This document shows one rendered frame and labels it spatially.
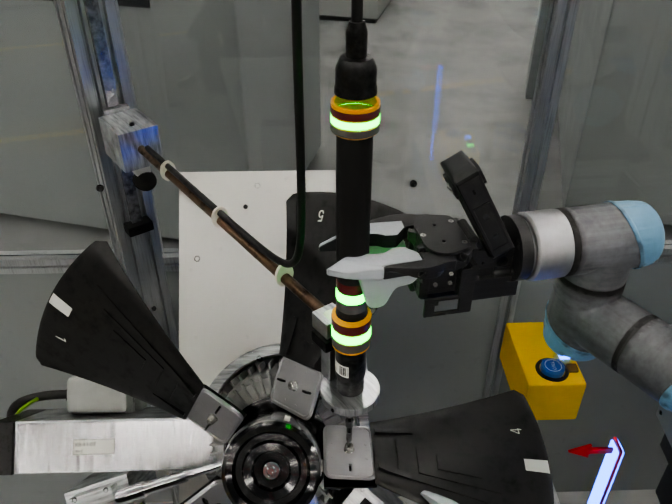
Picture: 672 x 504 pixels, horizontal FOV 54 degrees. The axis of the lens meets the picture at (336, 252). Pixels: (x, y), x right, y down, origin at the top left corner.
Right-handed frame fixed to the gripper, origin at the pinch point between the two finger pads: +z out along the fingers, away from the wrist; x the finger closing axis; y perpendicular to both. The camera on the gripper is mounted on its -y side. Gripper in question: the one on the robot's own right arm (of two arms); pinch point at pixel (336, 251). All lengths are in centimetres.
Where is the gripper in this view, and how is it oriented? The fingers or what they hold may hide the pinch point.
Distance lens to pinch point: 65.4
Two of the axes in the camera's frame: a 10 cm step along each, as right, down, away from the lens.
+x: -2.0, -5.6, 8.0
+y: -0.1, 8.2, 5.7
